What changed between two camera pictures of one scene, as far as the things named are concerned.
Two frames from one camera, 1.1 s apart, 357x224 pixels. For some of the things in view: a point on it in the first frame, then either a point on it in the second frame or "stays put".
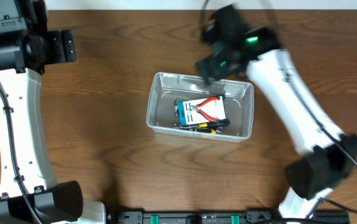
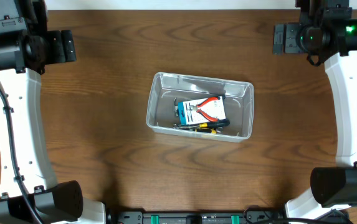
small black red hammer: x=223 y=95 -> x=222 y=121
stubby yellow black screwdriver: x=206 y=130 stays put
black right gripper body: x=220 y=66 -> x=291 y=45
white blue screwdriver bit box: x=201 y=111 stays put
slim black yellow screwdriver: x=222 y=122 stays put
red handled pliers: x=195 y=108 stays put
